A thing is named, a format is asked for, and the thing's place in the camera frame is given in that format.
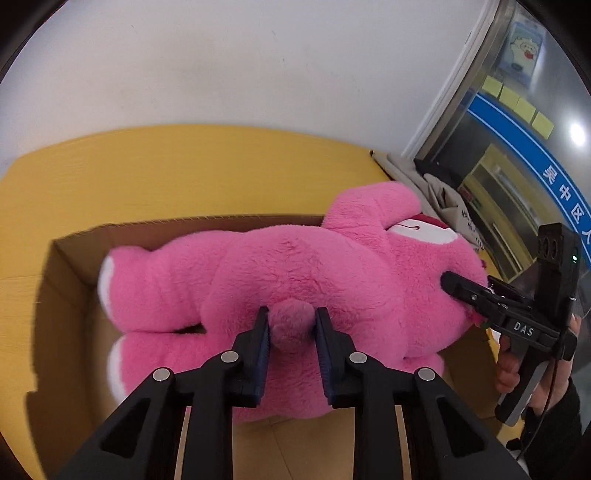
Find pink plush bear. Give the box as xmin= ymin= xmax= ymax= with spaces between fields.
xmin=97 ymin=181 xmax=487 ymax=423

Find person's right hand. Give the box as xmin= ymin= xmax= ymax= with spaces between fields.
xmin=493 ymin=313 xmax=583 ymax=416

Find brown cardboard box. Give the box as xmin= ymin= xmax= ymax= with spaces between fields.
xmin=25 ymin=214 xmax=505 ymax=480

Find yellow wooden shelf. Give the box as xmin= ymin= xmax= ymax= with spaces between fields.
xmin=459 ymin=144 xmax=566 ymax=281

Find grey cloth bag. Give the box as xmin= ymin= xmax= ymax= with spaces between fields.
xmin=370 ymin=150 xmax=485 ymax=253

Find yellow sticky notes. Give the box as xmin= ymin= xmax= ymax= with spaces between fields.
xmin=481 ymin=76 xmax=554 ymax=140

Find cartoon sheep poster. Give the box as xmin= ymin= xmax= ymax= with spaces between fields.
xmin=498 ymin=13 xmax=546 ymax=86

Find black cable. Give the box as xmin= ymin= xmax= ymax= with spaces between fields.
xmin=514 ymin=294 xmax=591 ymax=462

